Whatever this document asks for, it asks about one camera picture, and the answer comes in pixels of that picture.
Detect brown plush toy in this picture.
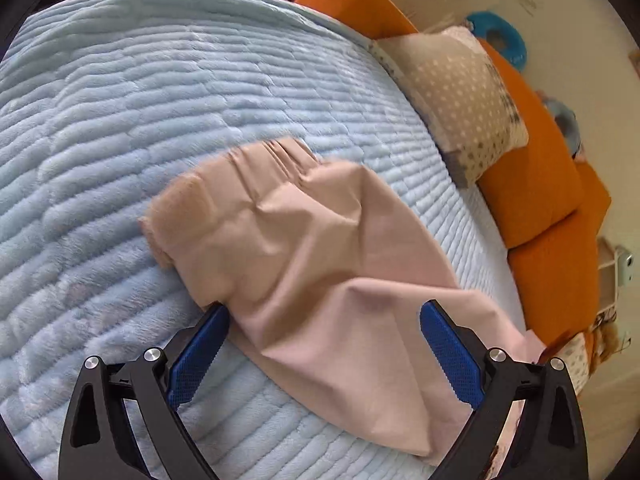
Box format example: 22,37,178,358
592,317,623,363

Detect orange headboard cushion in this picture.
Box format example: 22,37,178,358
474,39,587,250
506,207,602,353
575,159,613,238

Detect grey-blue neck pillow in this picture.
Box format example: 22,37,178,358
541,99,584,157

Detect light blue quilted blanket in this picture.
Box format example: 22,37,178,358
0,0,526,480

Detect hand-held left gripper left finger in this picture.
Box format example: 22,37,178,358
57,304,231,480

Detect orange bed frame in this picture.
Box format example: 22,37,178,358
294,0,418,41

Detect bright blue ring pillow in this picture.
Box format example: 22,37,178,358
465,10,527,67

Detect white shelf unit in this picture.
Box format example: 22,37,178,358
596,239,640,333

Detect pink pants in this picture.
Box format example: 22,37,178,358
139,136,546,468

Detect beige dotted pillow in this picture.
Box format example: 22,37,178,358
372,26,530,189

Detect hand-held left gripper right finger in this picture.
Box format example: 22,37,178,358
419,300,591,480

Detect white printed pillow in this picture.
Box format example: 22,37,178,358
552,334,595,398

